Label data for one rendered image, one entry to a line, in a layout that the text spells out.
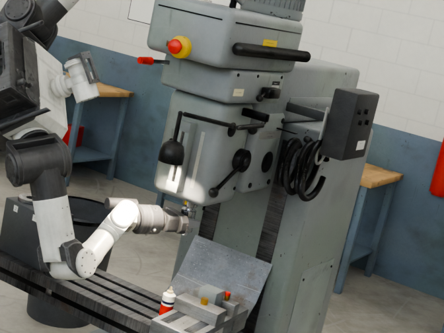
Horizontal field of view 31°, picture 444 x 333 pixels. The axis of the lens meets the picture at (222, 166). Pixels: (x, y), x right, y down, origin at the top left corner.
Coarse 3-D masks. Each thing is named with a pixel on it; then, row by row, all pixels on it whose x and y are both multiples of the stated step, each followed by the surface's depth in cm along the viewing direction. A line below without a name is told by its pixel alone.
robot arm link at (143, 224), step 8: (112, 200) 232; (120, 200) 234; (136, 200) 237; (112, 208) 233; (144, 208) 234; (144, 216) 232; (136, 224) 231; (144, 224) 232; (128, 232) 234; (136, 232) 234; (144, 232) 234
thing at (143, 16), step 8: (136, 0) 757; (144, 0) 752; (152, 0) 748; (200, 0) 722; (208, 0) 718; (216, 0) 714; (224, 0) 710; (136, 8) 758; (144, 8) 753; (152, 8) 749; (240, 8) 702; (128, 16) 763; (136, 16) 758; (144, 16) 754
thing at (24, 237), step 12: (12, 204) 272; (24, 204) 270; (12, 216) 272; (24, 216) 268; (72, 216) 270; (12, 228) 272; (24, 228) 269; (36, 228) 265; (0, 240) 277; (12, 240) 273; (24, 240) 269; (36, 240) 265; (12, 252) 273; (24, 252) 269; (36, 252) 265; (36, 264) 266
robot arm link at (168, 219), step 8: (152, 208) 235; (160, 208) 237; (168, 208) 244; (152, 216) 234; (160, 216) 235; (168, 216) 237; (176, 216) 239; (184, 216) 240; (152, 224) 234; (160, 224) 235; (168, 224) 237; (176, 224) 239; (184, 224) 238; (152, 232) 236; (176, 232) 240; (184, 232) 240
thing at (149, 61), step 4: (140, 60) 218; (144, 60) 218; (148, 60) 220; (152, 60) 221; (156, 60) 224; (160, 60) 226; (164, 60) 228; (168, 60) 230; (144, 64) 220; (148, 64) 221; (152, 64) 222; (168, 64) 230
